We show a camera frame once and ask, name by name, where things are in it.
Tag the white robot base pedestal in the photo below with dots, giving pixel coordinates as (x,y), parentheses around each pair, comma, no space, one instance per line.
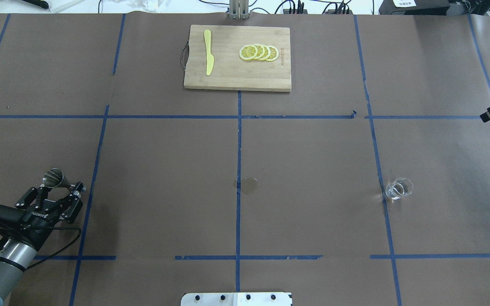
(238,299)

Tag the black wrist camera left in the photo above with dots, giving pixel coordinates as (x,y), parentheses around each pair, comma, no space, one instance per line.
(10,214)

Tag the clear glass cup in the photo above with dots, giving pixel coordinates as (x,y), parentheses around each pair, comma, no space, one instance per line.
(399,188)

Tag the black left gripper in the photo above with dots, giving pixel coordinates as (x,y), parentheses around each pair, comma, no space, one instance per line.
(36,224)

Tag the aluminium frame post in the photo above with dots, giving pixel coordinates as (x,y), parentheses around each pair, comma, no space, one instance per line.
(238,10)

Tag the yellow plastic knife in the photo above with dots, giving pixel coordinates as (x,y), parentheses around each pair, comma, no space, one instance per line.
(207,34)

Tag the steel jigger measuring cup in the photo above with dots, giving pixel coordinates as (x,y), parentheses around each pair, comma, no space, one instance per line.
(55,178)

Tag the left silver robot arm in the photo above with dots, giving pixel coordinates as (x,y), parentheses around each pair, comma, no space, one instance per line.
(16,257)

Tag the bamboo cutting board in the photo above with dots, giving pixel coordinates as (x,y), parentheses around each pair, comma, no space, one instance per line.
(232,73)

